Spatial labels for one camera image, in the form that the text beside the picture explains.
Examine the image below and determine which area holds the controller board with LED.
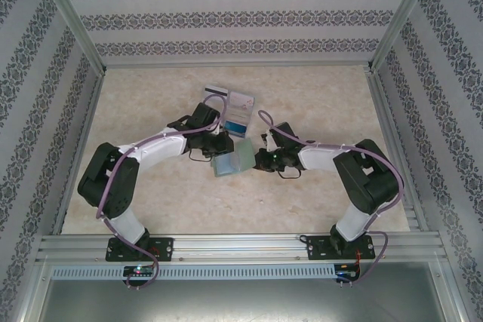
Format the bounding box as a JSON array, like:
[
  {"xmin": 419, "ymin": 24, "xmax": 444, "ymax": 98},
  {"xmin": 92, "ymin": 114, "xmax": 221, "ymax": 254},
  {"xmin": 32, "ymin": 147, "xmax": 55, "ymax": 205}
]
[
  {"xmin": 123, "ymin": 265, "xmax": 156, "ymax": 277},
  {"xmin": 335, "ymin": 263, "xmax": 363, "ymax": 280}
]

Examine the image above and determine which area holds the aluminium back rail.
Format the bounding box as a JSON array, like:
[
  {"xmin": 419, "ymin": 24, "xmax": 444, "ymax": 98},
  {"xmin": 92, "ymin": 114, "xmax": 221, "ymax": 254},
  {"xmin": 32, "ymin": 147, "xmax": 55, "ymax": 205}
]
[{"xmin": 101, "ymin": 58, "xmax": 374, "ymax": 71}]

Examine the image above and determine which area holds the magnetic stripe card stack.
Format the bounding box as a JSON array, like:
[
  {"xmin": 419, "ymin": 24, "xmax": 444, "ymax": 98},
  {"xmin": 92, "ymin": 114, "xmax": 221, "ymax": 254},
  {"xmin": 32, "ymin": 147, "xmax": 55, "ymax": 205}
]
[{"xmin": 203, "ymin": 85, "xmax": 229, "ymax": 109}]

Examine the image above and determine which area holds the blue printed card stack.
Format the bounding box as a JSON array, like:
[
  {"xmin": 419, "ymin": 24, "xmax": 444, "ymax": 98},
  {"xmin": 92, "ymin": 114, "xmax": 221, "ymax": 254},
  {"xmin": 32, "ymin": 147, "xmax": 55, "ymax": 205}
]
[{"xmin": 224, "ymin": 120, "xmax": 250, "ymax": 138}]

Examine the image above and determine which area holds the grey slotted cable duct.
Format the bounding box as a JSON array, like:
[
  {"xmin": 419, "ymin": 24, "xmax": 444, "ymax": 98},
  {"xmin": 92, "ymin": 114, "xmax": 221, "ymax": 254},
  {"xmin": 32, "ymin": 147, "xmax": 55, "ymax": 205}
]
[{"xmin": 51, "ymin": 264, "xmax": 337, "ymax": 280}]

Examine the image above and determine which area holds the grey metal panel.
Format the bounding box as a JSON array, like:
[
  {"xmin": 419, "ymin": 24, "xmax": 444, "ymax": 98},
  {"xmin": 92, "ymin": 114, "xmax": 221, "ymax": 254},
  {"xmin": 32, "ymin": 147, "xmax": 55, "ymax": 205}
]
[{"xmin": 22, "ymin": 257, "xmax": 465, "ymax": 322}]

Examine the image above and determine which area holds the aluminium side rail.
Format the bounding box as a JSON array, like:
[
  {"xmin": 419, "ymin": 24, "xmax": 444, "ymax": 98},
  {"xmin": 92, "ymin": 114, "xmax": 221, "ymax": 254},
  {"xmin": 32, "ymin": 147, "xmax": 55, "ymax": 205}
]
[
  {"xmin": 51, "ymin": 71, "xmax": 109, "ymax": 236},
  {"xmin": 368, "ymin": 67, "xmax": 431, "ymax": 235}
]

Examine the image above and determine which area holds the clear acrylic card stand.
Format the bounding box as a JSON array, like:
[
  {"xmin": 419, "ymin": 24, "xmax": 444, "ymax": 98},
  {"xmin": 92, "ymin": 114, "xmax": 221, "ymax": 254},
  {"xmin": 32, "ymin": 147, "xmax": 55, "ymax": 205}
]
[{"xmin": 202, "ymin": 85, "xmax": 258, "ymax": 139}]

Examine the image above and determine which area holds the aluminium mounting rail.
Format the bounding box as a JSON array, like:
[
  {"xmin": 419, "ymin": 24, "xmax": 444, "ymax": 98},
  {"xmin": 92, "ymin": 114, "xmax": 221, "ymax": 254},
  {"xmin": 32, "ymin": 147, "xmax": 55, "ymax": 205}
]
[{"xmin": 35, "ymin": 234, "xmax": 448, "ymax": 262}]

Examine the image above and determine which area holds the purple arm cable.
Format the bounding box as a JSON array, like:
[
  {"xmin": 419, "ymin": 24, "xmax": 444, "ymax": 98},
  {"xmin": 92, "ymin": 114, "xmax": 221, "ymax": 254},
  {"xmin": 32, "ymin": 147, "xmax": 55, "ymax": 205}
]
[
  {"xmin": 96, "ymin": 92, "xmax": 231, "ymax": 291},
  {"xmin": 257, "ymin": 109, "xmax": 404, "ymax": 288}
]

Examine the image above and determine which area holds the green card holder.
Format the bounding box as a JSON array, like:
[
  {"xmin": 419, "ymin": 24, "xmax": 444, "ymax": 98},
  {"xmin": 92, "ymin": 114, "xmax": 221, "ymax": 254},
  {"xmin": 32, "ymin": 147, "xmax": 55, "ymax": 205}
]
[{"xmin": 211, "ymin": 139, "xmax": 260, "ymax": 179}]

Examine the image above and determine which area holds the aluminium frame post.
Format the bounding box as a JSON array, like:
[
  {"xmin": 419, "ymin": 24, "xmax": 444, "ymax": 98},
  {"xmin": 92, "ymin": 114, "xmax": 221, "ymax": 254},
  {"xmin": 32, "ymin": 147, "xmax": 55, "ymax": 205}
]
[
  {"xmin": 32, "ymin": 0, "xmax": 109, "ymax": 76},
  {"xmin": 368, "ymin": 0, "xmax": 442, "ymax": 74}
]

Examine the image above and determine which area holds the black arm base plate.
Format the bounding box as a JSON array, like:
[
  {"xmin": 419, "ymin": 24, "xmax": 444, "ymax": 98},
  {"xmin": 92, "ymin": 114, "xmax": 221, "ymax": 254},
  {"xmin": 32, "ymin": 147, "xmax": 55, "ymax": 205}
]
[
  {"xmin": 306, "ymin": 235, "xmax": 374, "ymax": 262},
  {"xmin": 105, "ymin": 237, "xmax": 174, "ymax": 262}
]

